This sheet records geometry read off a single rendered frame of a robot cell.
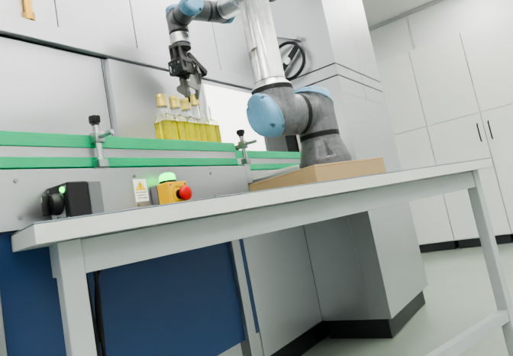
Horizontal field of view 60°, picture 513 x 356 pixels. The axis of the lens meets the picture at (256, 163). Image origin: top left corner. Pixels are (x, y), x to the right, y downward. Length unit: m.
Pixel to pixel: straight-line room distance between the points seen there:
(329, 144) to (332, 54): 1.20
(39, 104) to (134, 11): 0.61
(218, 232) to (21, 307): 0.41
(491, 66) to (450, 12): 0.97
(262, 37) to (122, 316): 0.79
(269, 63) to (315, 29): 1.26
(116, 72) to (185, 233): 0.85
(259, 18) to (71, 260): 0.79
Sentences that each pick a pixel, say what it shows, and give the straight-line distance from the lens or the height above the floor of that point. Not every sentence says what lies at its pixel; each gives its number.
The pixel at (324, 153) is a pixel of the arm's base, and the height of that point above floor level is 0.83.
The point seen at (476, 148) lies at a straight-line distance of 4.90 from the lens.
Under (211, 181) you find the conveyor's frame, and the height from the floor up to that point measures 0.83.
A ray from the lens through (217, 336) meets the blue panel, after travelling 1.38.
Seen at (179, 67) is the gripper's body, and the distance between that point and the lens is 1.65.
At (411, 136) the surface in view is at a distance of 5.04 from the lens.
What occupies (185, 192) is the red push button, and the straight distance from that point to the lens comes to 1.15.
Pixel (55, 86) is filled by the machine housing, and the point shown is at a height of 1.20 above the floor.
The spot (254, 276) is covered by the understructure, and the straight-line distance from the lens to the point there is 2.00.
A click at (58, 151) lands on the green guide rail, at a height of 0.92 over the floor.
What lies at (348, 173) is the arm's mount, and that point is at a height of 0.76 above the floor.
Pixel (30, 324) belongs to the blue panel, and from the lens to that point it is 1.03.
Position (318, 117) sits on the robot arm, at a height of 0.93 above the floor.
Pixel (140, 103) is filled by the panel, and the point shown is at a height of 1.17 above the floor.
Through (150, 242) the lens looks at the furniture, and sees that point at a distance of 0.89.
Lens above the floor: 0.69
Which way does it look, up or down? 7 degrees up
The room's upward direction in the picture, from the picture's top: 11 degrees counter-clockwise
